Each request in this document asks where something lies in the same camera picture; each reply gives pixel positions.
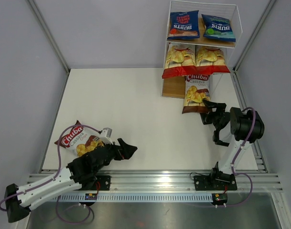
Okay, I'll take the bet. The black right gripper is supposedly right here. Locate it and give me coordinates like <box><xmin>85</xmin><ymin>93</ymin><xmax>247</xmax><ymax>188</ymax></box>
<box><xmin>200</xmin><ymin>99</ymin><xmax>227</xmax><ymax>130</ymax></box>

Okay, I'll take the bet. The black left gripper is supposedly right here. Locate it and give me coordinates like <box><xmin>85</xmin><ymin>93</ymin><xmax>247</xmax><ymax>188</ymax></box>
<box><xmin>94</xmin><ymin>138</ymin><xmax>137</xmax><ymax>172</ymax></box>

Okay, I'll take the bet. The brown Chuba bag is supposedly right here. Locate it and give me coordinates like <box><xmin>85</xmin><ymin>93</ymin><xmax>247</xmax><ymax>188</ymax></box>
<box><xmin>182</xmin><ymin>74</ymin><xmax>211</xmax><ymax>114</ymax></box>
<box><xmin>60</xmin><ymin>120</ymin><xmax>105</xmax><ymax>157</ymax></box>

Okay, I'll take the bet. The red Chuba bag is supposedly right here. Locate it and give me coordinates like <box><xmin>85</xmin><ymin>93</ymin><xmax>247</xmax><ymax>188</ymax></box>
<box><xmin>195</xmin><ymin>46</ymin><xmax>230</xmax><ymax>75</ymax></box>
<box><xmin>162</xmin><ymin>43</ymin><xmax>197</xmax><ymax>79</ymax></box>

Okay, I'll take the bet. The blue Burts sea salt bag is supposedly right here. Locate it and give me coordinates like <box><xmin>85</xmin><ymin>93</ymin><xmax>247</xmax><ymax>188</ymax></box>
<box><xmin>202</xmin><ymin>14</ymin><xmax>236</xmax><ymax>42</ymax></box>

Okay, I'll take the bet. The blue Burts spicy chilli bag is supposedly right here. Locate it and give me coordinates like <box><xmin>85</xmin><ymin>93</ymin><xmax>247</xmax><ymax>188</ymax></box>
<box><xmin>168</xmin><ymin>10</ymin><xmax>200</xmax><ymax>40</ymax></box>

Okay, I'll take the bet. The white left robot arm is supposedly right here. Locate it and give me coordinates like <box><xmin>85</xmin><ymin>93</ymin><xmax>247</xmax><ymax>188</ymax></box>
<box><xmin>4</xmin><ymin>138</ymin><xmax>138</xmax><ymax>223</ymax></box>

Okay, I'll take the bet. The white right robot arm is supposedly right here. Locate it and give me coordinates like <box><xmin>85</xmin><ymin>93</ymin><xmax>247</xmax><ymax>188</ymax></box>
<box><xmin>193</xmin><ymin>100</ymin><xmax>265</xmax><ymax>191</ymax></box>

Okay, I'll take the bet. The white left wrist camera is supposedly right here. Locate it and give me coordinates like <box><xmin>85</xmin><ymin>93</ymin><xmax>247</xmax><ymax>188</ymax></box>
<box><xmin>99</xmin><ymin>127</ymin><xmax>113</xmax><ymax>145</ymax></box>

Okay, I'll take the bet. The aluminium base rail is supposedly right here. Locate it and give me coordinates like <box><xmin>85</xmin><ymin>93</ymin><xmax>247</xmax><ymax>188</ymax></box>
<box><xmin>25</xmin><ymin>169</ymin><xmax>284</xmax><ymax>203</ymax></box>

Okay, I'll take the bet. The right aluminium frame post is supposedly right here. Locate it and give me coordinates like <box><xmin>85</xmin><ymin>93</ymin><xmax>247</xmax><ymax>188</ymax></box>
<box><xmin>232</xmin><ymin>0</ymin><xmax>278</xmax><ymax>72</ymax></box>

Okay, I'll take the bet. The aluminium frame post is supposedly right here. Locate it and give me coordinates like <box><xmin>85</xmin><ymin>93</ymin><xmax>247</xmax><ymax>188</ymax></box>
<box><xmin>27</xmin><ymin>0</ymin><xmax>70</xmax><ymax>73</ymax></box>
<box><xmin>232</xmin><ymin>0</ymin><xmax>278</xmax><ymax>72</ymax></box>

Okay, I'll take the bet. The white wire wooden shelf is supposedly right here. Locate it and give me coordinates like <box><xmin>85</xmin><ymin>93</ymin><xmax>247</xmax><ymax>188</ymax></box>
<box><xmin>161</xmin><ymin>0</ymin><xmax>242</xmax><ymax>99</ymax></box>

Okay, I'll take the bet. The left aluminium frame post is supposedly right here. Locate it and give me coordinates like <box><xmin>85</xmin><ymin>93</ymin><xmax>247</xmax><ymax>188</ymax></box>
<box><xmin>27</xmin><ymin>0</ymin><xmax>70</xmax><ymax>73</ymax></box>

